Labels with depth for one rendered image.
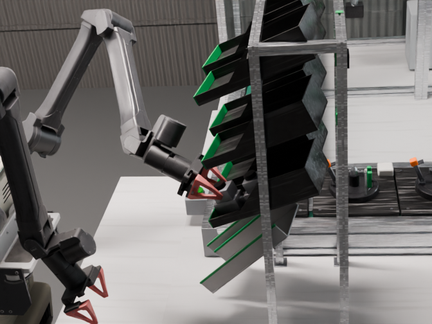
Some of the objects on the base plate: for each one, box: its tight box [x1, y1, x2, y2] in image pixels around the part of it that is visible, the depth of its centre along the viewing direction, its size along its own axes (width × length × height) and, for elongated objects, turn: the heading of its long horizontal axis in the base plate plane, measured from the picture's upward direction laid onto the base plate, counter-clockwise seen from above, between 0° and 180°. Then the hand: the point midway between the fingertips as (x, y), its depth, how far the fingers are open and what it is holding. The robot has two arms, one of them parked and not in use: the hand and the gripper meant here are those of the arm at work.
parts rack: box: [248, 0, 349, 324], centre depth 184 cm, size 21×36×80 cm, turn 3°
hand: (222, 190), depth 183 cm, fingers closed on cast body, 4 cm apart
